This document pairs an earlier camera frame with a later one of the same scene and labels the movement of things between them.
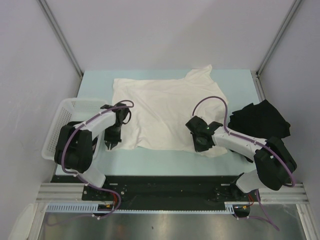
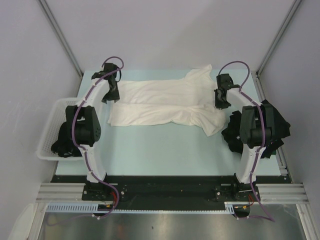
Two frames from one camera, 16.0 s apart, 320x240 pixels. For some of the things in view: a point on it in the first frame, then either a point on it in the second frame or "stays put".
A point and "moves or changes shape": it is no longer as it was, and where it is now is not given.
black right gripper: [198, 148] -> [218, 104]
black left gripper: [113, 140] -> [115, 97]
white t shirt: [161, 108] moves or changes shape
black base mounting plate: [144, 189] stays put
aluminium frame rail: [73, 192] stays put
